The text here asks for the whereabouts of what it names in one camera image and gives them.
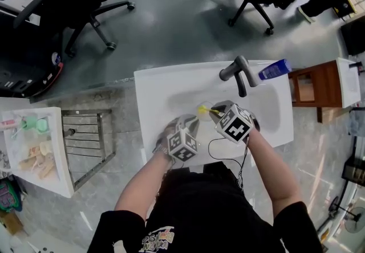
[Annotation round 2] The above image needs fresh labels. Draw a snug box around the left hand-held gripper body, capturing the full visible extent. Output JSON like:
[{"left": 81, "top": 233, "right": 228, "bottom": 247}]
[{"left": 167, "top": 120, "right": 200, "bottom": 162}]

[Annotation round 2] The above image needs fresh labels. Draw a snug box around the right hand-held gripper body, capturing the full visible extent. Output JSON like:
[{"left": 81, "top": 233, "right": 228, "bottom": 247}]
[{"left": 214, "top": 103, "right": 260, "bottom": 144}]

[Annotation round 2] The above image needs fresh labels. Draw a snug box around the yellow brush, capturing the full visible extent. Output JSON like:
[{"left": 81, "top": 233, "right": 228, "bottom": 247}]
[{"left": 197, "top": 105, "right": 222, "bottom": 117}]

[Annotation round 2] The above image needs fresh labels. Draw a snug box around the person's left forearm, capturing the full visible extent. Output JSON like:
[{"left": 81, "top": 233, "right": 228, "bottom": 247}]
[{"left": 113, "top": 152, "right": 172, "bottom": 215}]

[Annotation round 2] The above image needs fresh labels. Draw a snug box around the person's right forearm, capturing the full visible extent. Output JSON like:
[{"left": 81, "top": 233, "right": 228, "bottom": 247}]
[{"left": 246, "top": 129, "right": 303, "bottom": 218}]

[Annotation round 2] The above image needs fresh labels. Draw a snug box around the person's left hand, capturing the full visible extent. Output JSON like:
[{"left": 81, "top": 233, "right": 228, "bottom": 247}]
[{"left": 152, "top": 120, "right": 176, "bottom": 159}]

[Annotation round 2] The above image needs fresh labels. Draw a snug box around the large black faucet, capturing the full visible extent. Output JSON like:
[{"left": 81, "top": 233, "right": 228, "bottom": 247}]
[{"left": 218, "top": 55, "right": 259, "bottom": 98}]

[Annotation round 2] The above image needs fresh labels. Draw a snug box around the large white sink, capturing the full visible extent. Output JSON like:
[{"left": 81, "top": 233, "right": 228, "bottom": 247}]
[{"left": 133, "top": 59, "right": 294, "bottom": 167}]

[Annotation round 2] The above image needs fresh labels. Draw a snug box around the blue bottle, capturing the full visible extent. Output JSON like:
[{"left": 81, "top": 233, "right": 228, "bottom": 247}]
[{"left": 258, "top": 58, "right": 292, "bottom": 81}]

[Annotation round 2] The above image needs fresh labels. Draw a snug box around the person's black clothing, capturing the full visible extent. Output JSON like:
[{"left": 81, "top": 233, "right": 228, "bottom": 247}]
[{"left": 87, "top": 160, "right": 323, "bottom": 253}]

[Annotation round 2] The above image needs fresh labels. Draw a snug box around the wooden stand with white basin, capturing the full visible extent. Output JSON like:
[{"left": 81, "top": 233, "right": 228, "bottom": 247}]
[{"left": 287, "top": 57, "right": 363, "bottom": 124}]

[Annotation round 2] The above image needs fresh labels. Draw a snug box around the metal rack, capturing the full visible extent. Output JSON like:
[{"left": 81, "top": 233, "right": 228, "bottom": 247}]
[{"left": 61, "top": 108, "right": 117, "bottom": 192}]

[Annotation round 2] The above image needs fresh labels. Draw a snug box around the pack of water bottles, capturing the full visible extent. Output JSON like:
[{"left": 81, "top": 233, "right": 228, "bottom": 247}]
[{"left": 347, "top": 109, "right": 365, "bottom": 136}]

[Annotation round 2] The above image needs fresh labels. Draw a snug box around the small white basin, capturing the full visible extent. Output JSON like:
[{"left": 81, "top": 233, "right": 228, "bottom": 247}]
[{"left": 1, "top": 106, "right": 75, "bottom": 198}]

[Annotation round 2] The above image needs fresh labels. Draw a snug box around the pile of wooden utensils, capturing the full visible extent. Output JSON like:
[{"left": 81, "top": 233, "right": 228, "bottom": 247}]
[{"left": 18, "top": 140, "right": 59, "bottom": 180}]

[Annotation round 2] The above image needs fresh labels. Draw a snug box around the black equipment box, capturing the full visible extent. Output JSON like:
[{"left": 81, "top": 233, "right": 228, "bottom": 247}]
[{"left": 340, "top": 17, "right": 365, "bottom": 56}]

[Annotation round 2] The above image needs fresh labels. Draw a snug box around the black yellow case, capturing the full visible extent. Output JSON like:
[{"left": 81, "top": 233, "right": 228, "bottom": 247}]
[{"left": 333, "top": 0, "right": 357, "bottom": 21}]

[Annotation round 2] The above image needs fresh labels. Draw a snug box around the black cabinet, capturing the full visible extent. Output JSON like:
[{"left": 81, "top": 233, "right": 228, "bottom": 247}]
[{"left": 0, "top": 26, "right": 65, "bottom": 99}]

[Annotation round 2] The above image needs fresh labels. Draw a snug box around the pink plastic container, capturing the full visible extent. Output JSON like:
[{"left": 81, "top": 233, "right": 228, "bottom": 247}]
[{"left": 0, "top": 119, "right": 21, "bottom": 130}]

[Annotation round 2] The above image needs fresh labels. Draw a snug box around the green pink bag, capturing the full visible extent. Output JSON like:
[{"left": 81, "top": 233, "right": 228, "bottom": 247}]
[{"left": 0, "top": 177, "right": 23, "bottom": 214}]

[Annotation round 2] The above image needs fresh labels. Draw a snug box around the brown cardboard box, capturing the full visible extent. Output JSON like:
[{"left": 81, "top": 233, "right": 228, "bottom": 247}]
[{"left": 0, "top": 210, "right": 23, "bottom": 235}]

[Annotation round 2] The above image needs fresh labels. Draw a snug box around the black cable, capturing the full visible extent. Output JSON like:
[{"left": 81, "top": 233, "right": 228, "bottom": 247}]
[{"left": 207, "top": 136, "right": 252, "bottom": 190}]

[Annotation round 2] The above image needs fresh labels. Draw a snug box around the black metal frame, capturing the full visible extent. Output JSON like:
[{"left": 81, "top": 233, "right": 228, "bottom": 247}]
[{"left": 341, "top": 134, "right": 365, "bottom": 181}]

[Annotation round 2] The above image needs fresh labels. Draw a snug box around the black pedestal fan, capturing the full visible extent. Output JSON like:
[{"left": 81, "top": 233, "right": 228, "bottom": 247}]
[{"left": 316, "top": 196, "right": 365, "bottom": 235}]

